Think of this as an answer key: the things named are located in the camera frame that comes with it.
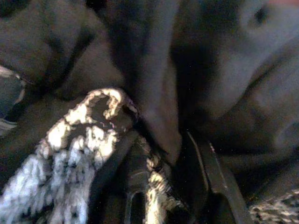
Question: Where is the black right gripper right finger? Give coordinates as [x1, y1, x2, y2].
[186, 132, 255, 224]

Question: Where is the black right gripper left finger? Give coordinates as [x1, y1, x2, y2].
[116, 131, 150, 224]

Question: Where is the black garment with patterned trim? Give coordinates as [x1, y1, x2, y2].
[0, 0, 299, 224]

